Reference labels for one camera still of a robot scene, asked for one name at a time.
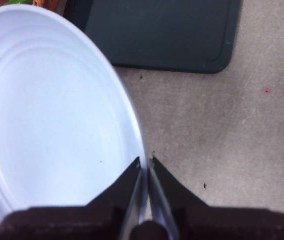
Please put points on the brown wicker basket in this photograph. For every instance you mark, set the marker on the brown wicker basket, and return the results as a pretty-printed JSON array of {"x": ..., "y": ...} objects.
[{"x": 46, "y": 5}]

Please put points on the light blue round plate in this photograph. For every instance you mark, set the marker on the light blue round plate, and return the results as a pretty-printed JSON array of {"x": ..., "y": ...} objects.
[{"x": 51, "y": 112}]

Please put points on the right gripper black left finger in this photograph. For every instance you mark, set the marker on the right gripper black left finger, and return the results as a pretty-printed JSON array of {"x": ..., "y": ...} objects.
[{"x": 81, "y": 222}]

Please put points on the dark green cutting board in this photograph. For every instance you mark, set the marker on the dark green cutting board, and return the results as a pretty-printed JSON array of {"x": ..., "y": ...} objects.
[{"x": 161, "y": 32}]

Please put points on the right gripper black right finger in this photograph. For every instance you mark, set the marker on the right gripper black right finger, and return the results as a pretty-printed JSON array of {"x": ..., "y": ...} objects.
[{"x": 219, "y": 222}]

